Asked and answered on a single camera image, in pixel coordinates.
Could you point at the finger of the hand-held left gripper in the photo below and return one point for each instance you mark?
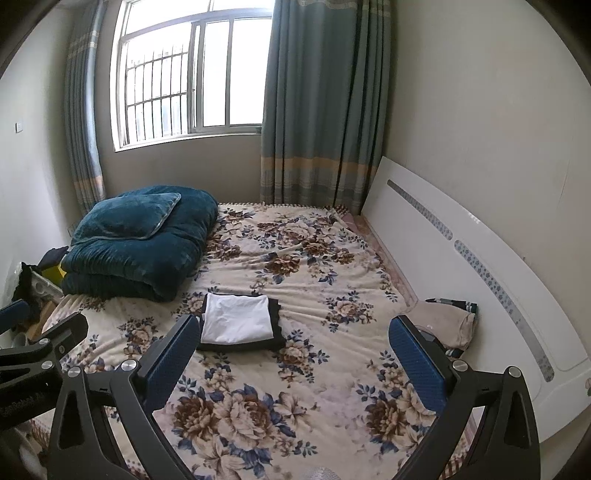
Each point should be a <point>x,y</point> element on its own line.
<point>64,330</point>
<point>14,314</point>

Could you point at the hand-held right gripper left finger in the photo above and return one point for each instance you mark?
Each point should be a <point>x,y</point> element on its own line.
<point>168,364</point>

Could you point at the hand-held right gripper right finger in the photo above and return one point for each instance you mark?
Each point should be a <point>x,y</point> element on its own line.
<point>415,360</point>

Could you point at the white t-shirt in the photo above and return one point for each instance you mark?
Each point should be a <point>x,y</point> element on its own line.
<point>238,318</point>

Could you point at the brown cardboard box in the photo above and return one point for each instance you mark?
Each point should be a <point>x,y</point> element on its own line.
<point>44,318</point>

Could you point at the grey cup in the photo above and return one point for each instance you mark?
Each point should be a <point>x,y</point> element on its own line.
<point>19,340</point>

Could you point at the white plastic rack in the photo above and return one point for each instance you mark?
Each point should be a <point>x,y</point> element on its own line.
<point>46,288</point>

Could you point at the beige garment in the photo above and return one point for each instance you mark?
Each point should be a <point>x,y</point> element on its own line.
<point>455,327</point>

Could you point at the yellow container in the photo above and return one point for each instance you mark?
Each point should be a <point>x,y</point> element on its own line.
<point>54,276</point>

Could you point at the dark cloth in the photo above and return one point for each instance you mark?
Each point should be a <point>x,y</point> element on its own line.
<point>54,256</point>

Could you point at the teal folded quilt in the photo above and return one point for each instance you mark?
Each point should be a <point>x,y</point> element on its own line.
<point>152,263</point>

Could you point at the white headboard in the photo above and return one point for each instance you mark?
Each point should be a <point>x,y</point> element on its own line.
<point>461,258</point>

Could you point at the black folded garment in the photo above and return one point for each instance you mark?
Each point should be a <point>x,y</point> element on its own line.
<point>277,323</point>

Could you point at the teal velvet pillow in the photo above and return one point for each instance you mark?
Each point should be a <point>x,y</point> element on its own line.
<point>124,217</point>

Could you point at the floral bed sheet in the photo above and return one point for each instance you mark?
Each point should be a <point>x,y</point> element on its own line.
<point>295,277</point>

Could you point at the narrow grey-green curtain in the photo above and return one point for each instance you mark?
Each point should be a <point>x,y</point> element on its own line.
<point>83,115</point>

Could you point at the wide grey-green curtain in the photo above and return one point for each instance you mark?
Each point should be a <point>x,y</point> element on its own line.
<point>323,101</point>

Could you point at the barred window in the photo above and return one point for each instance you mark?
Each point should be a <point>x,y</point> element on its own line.
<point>184,69</point>

